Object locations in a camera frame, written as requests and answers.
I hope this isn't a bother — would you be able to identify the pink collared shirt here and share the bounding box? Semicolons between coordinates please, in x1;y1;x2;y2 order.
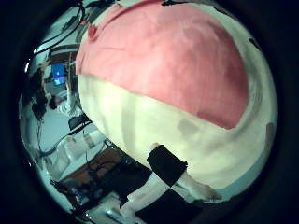
75;0;249;130

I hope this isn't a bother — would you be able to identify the white cardboard box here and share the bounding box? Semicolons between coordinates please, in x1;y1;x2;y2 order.
64;132;107;162

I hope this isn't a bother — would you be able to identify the blue lit monitor screen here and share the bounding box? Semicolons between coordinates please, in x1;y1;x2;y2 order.
50;63;65;87

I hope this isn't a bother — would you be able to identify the black equipment rack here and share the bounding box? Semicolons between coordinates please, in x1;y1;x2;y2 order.
29;66;50;120

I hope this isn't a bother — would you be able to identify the thin black cable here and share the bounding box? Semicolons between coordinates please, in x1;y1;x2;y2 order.
39;120;93;157

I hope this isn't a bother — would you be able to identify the thick black cable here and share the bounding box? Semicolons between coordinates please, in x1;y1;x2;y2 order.
33;2;87;57

